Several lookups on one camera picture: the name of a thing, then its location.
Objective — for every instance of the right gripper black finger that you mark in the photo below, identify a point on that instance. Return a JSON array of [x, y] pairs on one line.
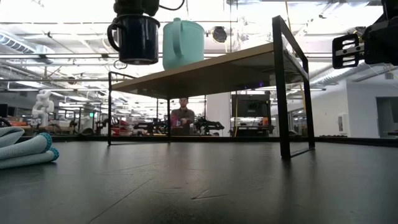
[[345, 51]]

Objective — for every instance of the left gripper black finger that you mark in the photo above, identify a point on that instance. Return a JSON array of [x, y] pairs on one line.
[[129, 7], [151, 7]]

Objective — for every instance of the dark blue enamel mug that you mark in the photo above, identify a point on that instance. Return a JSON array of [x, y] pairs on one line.
[[138, 40]]

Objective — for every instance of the mint green plastic mug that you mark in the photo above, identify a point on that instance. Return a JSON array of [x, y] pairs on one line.
[[183, 43]]

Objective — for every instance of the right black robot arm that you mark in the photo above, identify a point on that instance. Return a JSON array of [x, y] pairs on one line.
[[391, 9]]

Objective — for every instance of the black background robot arm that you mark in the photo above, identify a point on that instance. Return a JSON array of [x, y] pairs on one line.
[[210, 126]]

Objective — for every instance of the black round ceiling fixture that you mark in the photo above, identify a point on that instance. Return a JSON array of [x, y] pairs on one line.
[[219, 34]]

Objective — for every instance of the black background monitor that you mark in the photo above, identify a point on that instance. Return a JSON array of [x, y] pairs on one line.
[[250, 105]]

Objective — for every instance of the person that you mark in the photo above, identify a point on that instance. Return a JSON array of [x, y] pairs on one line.
[[183, 116]]

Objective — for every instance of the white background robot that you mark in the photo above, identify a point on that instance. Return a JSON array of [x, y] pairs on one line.
[[43, 107]]

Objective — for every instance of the folded light blue cloth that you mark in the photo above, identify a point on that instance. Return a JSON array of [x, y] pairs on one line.
[[21, 149]]

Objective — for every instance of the wooden shelf with black frame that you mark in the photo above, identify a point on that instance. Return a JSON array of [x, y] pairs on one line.
[[224, 71]]

